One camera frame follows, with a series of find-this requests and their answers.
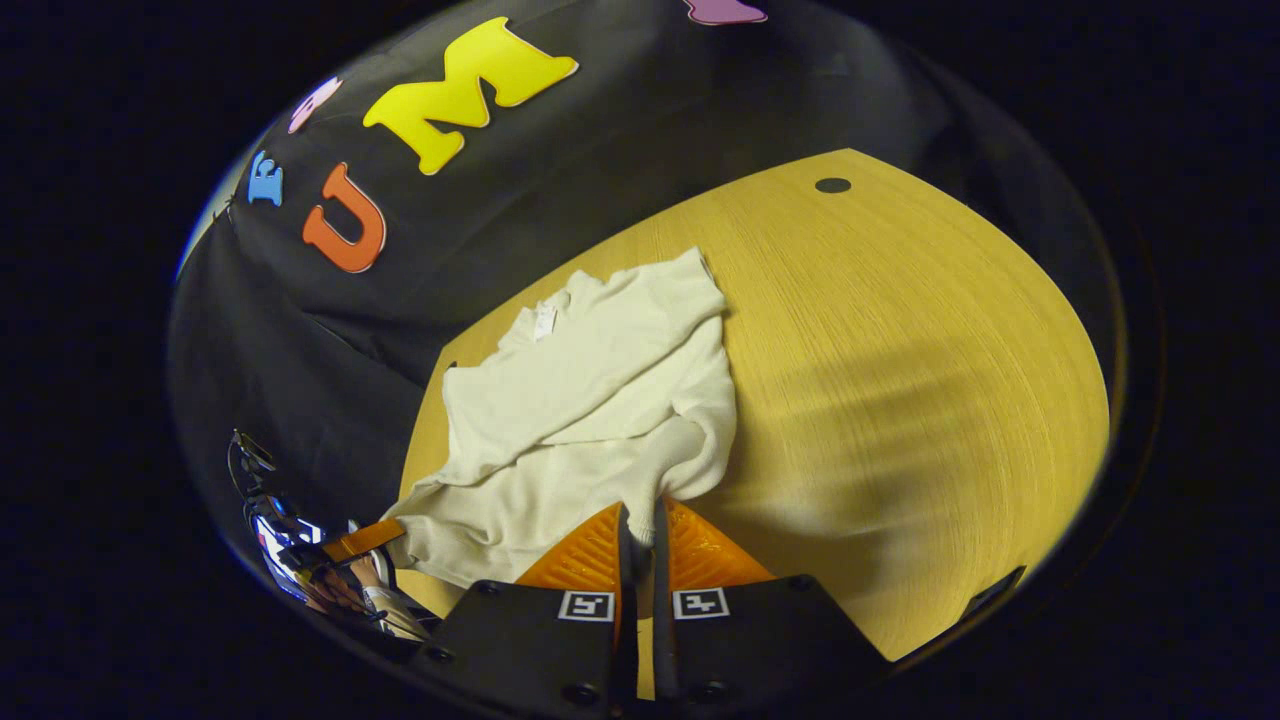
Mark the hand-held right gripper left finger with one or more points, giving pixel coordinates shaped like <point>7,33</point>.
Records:
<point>630,620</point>

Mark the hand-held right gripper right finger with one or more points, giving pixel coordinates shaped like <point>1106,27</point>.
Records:
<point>661,620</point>

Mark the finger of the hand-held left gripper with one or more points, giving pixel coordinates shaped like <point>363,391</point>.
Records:
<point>360,540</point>

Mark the cream knit sweater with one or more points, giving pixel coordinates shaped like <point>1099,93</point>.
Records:
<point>590,400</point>

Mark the bright screen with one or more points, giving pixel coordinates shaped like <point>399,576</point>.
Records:
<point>270,535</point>

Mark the black backdrop cloth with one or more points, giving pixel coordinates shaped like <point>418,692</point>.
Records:
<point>620,150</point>

